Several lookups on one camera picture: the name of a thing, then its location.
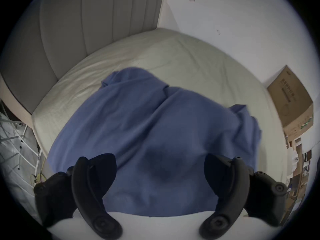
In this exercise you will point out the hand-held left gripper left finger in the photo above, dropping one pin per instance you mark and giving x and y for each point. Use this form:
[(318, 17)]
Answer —
[(85, 184)]

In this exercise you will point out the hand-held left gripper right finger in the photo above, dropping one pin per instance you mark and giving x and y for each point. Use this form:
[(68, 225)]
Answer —
[(232, 186)]

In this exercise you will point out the blue shirt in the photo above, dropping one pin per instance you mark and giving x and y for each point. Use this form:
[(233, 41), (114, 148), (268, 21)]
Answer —
[(160, 139)]

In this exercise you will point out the brown cardboard carton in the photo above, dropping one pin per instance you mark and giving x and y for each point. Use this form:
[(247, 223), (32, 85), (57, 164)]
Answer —
[(292, 104)]

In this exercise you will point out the bed with pale green sheet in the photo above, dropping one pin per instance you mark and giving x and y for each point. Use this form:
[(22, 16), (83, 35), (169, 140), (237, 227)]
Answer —
[(175, 56)]

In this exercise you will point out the grey padded headboard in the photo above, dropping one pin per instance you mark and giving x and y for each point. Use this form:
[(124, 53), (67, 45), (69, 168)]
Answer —
[(75, 34)]

